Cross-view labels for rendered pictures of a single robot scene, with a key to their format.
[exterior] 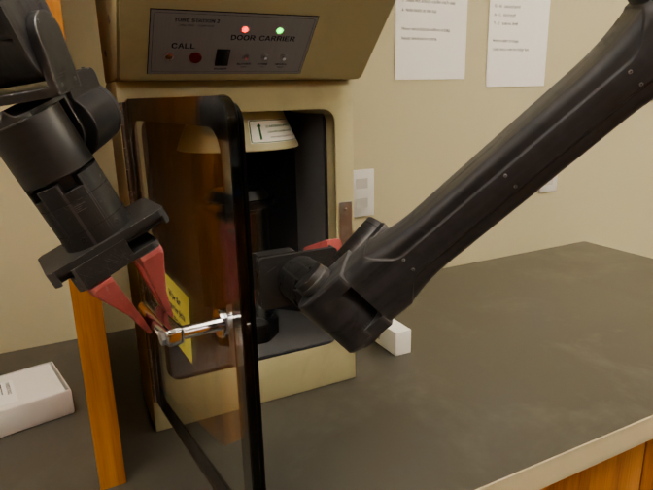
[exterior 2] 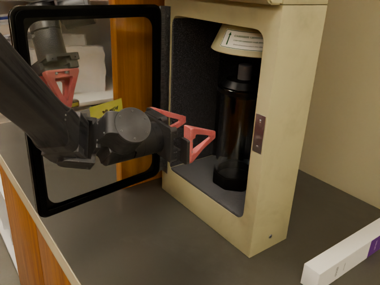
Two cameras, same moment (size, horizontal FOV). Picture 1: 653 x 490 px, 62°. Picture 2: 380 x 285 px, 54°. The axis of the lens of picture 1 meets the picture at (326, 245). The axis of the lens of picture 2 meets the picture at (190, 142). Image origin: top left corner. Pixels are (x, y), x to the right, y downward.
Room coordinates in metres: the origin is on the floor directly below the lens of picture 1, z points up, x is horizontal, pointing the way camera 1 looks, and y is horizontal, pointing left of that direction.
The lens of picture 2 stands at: (0.57, -0.60, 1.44)
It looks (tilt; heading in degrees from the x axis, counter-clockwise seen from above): 24 degrees down; 79
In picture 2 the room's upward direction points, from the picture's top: 3 degrees clockwise
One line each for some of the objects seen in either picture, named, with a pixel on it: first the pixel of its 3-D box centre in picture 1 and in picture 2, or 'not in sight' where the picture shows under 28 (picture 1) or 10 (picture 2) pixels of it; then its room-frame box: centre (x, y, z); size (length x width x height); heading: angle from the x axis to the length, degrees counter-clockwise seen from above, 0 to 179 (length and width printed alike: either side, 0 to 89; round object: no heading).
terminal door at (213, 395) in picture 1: (185, 297); (100, 109); (0.53, 0.15, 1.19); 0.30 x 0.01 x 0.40; 33
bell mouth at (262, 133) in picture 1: (239, 128); (257, 35); (0.84, 0.13, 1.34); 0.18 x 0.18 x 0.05
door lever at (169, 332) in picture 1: (179, 318); not in sight; (0.45, 0.13, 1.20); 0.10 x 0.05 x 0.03; 33
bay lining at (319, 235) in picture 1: (228, 225); (249, 104); (0.85, 0.16, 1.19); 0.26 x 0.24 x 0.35; 116
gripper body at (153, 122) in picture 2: (306, 282); (146, 138); (0.62, 0.03, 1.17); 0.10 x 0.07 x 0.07; 115
